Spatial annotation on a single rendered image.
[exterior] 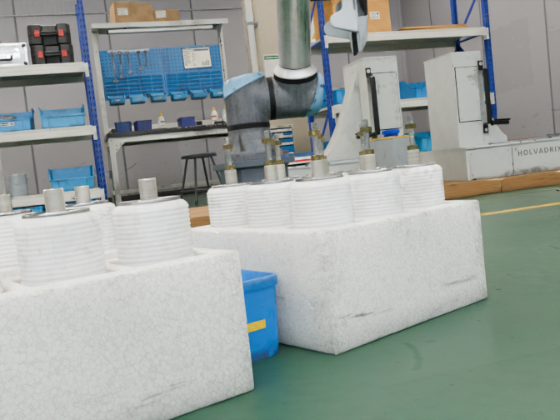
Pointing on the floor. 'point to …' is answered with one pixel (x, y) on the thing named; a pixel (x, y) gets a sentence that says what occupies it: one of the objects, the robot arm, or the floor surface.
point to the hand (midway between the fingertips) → (361, 45)
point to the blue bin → (261, 312)
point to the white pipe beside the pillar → (252, 35)
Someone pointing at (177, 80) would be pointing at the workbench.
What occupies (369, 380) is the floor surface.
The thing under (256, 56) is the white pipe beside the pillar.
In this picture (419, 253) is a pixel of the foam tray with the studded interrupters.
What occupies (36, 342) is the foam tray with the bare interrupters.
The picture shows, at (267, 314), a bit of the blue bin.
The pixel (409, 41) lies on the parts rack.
